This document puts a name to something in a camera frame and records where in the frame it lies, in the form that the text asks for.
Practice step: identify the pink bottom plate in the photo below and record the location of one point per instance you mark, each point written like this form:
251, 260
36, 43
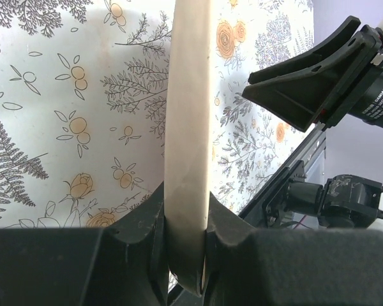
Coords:
188, 142

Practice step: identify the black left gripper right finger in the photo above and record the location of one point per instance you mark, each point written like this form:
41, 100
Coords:
256, 266

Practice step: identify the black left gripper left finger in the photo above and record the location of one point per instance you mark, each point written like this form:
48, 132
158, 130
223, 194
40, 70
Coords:
122, 264

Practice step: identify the floral tablecloth mat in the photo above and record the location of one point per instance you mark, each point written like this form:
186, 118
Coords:
83, 87

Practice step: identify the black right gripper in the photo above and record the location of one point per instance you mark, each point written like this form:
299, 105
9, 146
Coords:
342, 75

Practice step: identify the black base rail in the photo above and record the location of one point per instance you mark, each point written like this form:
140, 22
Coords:
267, 209

